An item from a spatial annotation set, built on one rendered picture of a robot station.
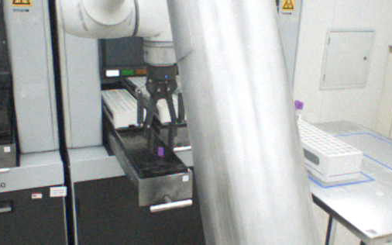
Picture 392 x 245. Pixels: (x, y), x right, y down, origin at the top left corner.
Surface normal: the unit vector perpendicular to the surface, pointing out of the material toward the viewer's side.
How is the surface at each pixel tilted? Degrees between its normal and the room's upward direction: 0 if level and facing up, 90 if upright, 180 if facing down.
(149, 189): 90
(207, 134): 80
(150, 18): 93
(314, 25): 90
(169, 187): 90
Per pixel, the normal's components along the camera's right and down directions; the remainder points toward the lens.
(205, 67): -0.51, 0.00
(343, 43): 0.37, 0.30
